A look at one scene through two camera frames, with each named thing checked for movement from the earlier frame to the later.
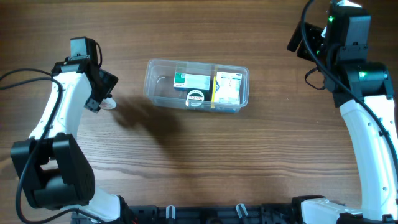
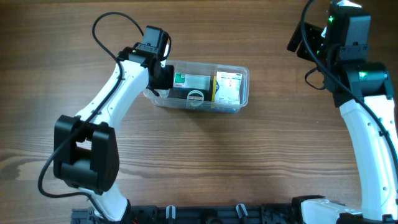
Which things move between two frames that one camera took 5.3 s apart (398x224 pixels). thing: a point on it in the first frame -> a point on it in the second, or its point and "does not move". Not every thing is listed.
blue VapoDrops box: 215,87 does not move
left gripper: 110,80 -> 168,78
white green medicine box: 191,81 does not move
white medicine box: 229,88 does not move
